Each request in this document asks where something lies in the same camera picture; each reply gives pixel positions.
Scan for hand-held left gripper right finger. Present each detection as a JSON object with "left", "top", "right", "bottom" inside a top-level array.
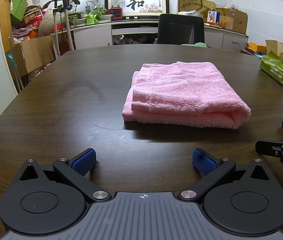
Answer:
[{"left": 178, "top": 148, "right": 270, "bottom": 203}]

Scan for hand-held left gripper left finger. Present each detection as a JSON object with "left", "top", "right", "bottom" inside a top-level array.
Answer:
[{"left": 19, "top": 148, "right": 112, "bottom": 203}]

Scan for pink towel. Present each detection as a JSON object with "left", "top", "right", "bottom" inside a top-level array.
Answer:
[{"left": 122, "top": 61, "right": 252, "bottom": 130}]

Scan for green tissue pack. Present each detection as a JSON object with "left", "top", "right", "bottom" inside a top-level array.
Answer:
[{"left": 260, "top": 39, "right": 283, "bottom": 88}]

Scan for dark book stack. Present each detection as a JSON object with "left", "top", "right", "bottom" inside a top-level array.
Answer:
[{"left": 240, "top": 48, "right": 265, "bottom": 58}]

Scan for orange box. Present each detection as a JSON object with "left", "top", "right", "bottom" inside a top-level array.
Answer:
[{"left": 248, "top": 42, "right": 268, "bottom": 53}]

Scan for mint green cloth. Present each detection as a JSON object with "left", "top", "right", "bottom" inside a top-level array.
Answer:
[{"left": 181, "top": 42, "right": 208, "bottom": 48}]

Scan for large plain cardboard box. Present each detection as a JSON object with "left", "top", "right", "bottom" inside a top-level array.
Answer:
[{"left": 13, "top": 35, "right": 57, "bottom": 74}]

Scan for white counter desk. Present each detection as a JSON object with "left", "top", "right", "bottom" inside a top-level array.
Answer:
[{"left": 50, "top": 17, "right": 248, "bottom": 53}]

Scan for pale crumpled bundle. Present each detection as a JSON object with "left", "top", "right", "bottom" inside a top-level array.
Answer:
[{"left": 113, "top": 34, "right": 158, "bottom": 46}]

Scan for black office chair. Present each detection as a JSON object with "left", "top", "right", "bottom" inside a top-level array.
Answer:
[{"left": 154, "top": 13, "right": 205, "bottom": 49}]

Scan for small illustrated box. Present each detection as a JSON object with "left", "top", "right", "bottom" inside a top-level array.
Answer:
[{"left": 208, "top": 10, "right": 220, "bottom": 25}]

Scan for white plastic bag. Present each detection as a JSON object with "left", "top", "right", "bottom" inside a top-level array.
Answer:
[{"left": 225, "top": 0, "right": 239, "bottom": 12}]

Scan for small potted plant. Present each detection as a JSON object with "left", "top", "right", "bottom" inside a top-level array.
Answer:
[
  {"left": 94, "top": 6, "right": 113, "bottom": 22},
  {"left": 68, "top": 12, "right": 87, "bottom": 27}
]

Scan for bright green paper bag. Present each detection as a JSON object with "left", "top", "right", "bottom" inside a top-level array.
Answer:
[{"left": 86, "top": 14, "right": 99, "bottom": 25}]

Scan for beige fuzzy cushion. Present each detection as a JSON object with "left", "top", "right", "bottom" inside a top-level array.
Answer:
[{"left": 38, "top": 10, "right": 57, "bottom": 38}]

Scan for blender with red base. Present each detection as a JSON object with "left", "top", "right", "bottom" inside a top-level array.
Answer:
[{"left": 108, "top": 0, "right": 124, "bottom": 20}]

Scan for pile of boxes and cloths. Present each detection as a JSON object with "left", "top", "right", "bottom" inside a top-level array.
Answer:
[{"left": 11, "top": 0, "right": 44, "bottom": 43}]

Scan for cardboard boxes on counter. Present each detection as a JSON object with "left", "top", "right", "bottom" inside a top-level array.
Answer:
[{"left": 177, "top": 0, "right": 217, "bottom": 18}]

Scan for wooden shelf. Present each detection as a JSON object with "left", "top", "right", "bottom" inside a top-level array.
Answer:
[{"left": 0, "top": 0, "right": 42, "bottom": 53}]

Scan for framed lotus calligraphy picture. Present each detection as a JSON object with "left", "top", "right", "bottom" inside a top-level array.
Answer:
[{"left": 104, "top": 0, "right": 170, "bottom": 18}]

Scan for green cardboard box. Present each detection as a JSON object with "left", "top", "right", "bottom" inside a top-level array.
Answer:
[{"left": 9, "top": 0, "right": 29, "bottom": 22}]

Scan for teal handled broom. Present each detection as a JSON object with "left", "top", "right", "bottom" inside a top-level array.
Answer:
[{"left": 6, "top": 37, "right": 23, "bottom": 93}]

